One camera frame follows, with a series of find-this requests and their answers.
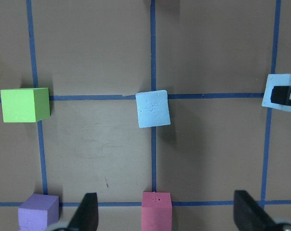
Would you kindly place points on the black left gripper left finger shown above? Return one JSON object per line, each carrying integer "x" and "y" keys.
{"x": 86, "y": 216}

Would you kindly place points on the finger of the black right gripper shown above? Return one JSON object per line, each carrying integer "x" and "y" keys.
{"x": 281, "y": 95}

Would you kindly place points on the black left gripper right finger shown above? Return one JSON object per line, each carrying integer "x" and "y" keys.
{"x": 248, "y": 215}

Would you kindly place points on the light blue foam block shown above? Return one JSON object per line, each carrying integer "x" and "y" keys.
{"x": 152, "y": 109}
{"x": 276, "y": 80}

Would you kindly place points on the purple foam block left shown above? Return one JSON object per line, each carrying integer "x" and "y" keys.
{"x": 38, "y": 212}

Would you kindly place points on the crimson foam block front left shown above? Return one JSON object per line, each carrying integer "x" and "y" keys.
{"x": 156, "y": 211}

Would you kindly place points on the green foam block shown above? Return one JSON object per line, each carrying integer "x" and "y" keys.
{"x": 25, "y": 105}

